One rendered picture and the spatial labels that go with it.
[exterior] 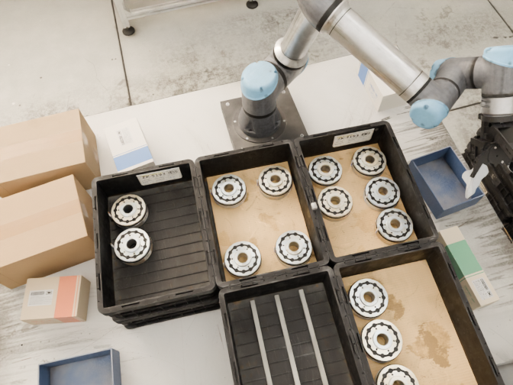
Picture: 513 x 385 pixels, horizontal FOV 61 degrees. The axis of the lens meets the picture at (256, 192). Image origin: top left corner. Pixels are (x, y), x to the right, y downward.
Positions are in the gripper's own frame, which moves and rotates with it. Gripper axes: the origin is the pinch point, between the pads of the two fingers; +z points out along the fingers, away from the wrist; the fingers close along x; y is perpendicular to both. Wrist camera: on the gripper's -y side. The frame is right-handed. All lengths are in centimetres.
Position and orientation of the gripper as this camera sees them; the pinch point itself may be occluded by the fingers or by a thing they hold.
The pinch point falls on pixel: (497, 196)
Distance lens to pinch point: 123.1
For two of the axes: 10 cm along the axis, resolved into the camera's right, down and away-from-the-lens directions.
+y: -0.9, -3.1, 9.5
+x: -9.9, 1.3, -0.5
